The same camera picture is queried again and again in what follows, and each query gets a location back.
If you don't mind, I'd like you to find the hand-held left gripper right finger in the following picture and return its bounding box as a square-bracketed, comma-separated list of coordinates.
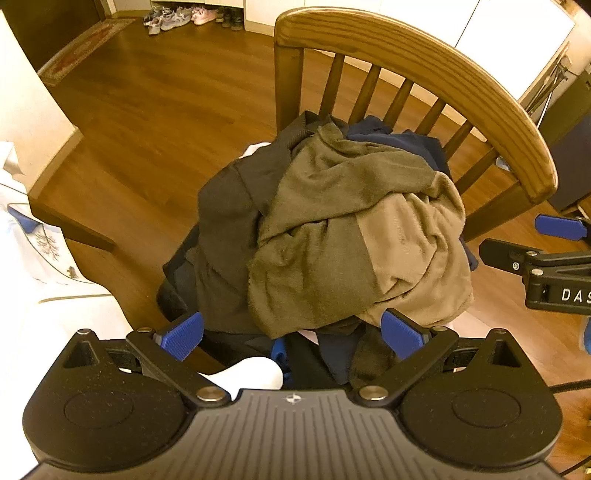
[350, 308, 532, 409]

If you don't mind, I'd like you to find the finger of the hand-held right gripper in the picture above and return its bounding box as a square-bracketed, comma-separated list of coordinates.
[479, 239, 591, 278]
[534, 213, 591, 241]

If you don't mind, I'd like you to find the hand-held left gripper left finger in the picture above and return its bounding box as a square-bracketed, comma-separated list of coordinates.
[62, 312, 232, 408]

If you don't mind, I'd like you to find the tan olive black sweater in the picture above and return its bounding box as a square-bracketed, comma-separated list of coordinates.
[247, 122, 475, 340]

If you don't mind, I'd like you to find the navy blue garment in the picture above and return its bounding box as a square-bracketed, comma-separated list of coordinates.
[345, 115, 454, 178]
[295, 320, 384, 388]

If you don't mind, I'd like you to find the black box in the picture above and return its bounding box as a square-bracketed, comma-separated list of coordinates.
[538, 65, 591, 214]

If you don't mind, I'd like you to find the blue plastic object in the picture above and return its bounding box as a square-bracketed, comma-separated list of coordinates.
[271, 337, 290, 389]

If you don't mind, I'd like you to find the dark grey garment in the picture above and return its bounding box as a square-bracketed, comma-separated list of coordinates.
[159, 112, 324, 337]

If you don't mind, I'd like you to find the metal folding stand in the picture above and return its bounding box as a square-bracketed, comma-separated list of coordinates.
[525, 44, 574, 126]

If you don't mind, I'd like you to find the white closet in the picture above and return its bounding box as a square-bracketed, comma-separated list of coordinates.
[242, 0, 578, 100]

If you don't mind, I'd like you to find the wooden chair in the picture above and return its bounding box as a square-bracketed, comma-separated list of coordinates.
[274, 7, 558, 243]

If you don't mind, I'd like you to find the patterned floor rug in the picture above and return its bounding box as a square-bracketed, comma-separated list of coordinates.
[37, 17, 137, 86]

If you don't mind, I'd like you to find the row of shoes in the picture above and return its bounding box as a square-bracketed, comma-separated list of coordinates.
[142, 4, 245, 37]

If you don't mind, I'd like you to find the black cable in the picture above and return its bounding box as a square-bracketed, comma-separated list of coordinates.
[549, 379, 591, 478]

